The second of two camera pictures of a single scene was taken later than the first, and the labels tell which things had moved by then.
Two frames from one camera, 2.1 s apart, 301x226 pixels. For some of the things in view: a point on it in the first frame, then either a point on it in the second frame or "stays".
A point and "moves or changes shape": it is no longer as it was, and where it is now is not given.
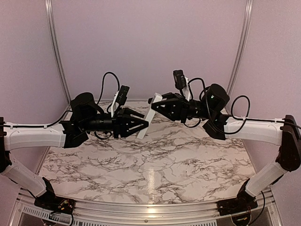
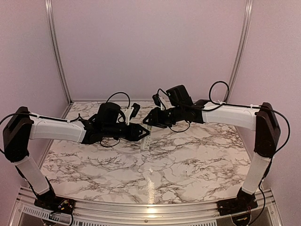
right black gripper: [175, 109] -> [156, 120]
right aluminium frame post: [241, 54] stays
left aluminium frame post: [51, 19] stays
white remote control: [149, 115] moves or changes shape
